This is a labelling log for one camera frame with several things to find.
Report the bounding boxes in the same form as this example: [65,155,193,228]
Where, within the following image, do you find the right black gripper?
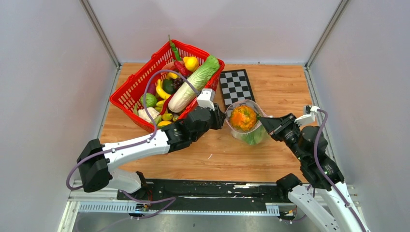
[258,112,306,162]

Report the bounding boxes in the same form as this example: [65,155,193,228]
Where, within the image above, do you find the orange toy pineapple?
[229,105,258,131]

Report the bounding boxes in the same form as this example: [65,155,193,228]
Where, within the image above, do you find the clear zip top bag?
[225,100,268,145]

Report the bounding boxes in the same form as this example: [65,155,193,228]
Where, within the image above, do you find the yellow banana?
[156,79,171,100]

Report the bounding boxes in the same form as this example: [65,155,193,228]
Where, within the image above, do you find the red plastic basket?
[110,39,225,133]

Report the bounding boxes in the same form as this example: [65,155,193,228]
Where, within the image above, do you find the green chili pepper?
[168,35,182,61]

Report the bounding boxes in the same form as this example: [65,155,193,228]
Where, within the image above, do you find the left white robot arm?
[76,103,226,200]

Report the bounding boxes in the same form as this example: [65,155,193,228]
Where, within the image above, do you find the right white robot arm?
[259,107,370,232]

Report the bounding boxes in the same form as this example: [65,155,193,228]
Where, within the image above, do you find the long green cabbage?
[168,55,220,113]

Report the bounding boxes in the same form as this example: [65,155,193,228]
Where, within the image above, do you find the yellow mango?
[157,120,172,129]

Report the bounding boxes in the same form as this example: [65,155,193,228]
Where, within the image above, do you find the dark purple grapes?
[172,77,184,91]

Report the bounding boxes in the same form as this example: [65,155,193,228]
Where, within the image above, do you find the black white checkerboard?
[219,69,255,109]

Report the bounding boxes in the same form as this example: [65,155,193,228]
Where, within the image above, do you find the red chili pepper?
[174,60,192,77]

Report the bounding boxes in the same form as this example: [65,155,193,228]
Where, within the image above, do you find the small green round cabbage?
[139,93,157,107]

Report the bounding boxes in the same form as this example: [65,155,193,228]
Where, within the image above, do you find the white cauliflower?
[137,107,161,125]

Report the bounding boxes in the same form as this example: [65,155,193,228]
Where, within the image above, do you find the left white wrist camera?
[197,88,215,111]

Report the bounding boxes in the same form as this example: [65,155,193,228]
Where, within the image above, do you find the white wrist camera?
[197,88,215,111]
[295,105,320,127]

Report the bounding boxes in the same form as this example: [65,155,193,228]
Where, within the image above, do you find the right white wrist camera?
[295,105,320,127]

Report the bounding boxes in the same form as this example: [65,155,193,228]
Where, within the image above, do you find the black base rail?
[65,179,308,221]

